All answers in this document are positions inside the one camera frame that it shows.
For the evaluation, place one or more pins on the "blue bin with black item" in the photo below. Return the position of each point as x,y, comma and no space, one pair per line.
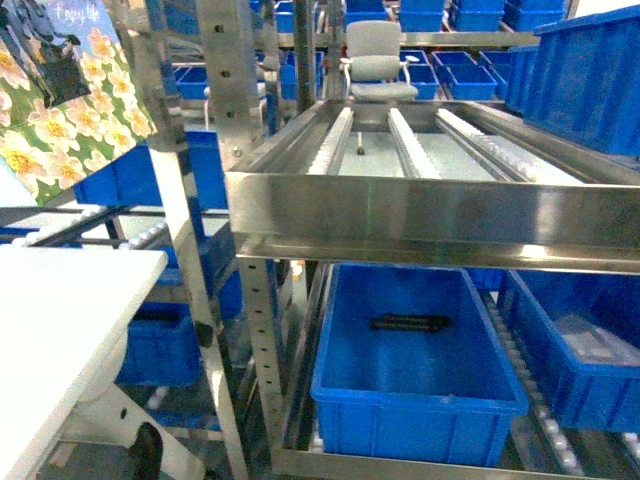
447,397

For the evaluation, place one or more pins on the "white table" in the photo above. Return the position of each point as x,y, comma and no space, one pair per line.
62,313

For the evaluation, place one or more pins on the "flower gift bag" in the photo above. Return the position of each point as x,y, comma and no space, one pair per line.
69,105

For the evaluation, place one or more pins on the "stainless steel front rail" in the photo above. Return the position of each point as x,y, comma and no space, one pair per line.
435,222

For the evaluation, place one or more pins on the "blue bin lower right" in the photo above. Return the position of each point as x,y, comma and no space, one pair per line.
580,333

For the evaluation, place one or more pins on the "grey office chair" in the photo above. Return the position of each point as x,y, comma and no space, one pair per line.
372,67

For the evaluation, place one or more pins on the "black comb-like item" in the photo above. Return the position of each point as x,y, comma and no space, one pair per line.
396,322

